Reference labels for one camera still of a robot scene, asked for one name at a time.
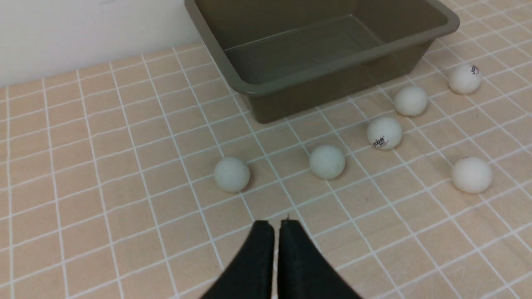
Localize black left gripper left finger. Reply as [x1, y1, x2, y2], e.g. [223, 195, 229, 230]
[202, 220, 274, 299]

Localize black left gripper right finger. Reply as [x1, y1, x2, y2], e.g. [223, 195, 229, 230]
[277, 219, 361, 299]

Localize white ball with black logo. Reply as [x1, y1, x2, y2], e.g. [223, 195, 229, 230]
[367, 116, 403, 151]

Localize plain white ping-pong ball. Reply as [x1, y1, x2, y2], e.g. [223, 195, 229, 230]
[393, 85, 428, 117]

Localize peach checkered tablecloth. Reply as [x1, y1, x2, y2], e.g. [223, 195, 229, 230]
[0, 0, 532, 299]

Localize olive green plastic bin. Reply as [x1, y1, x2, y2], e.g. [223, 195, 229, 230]
[184, 0, 460, 123]

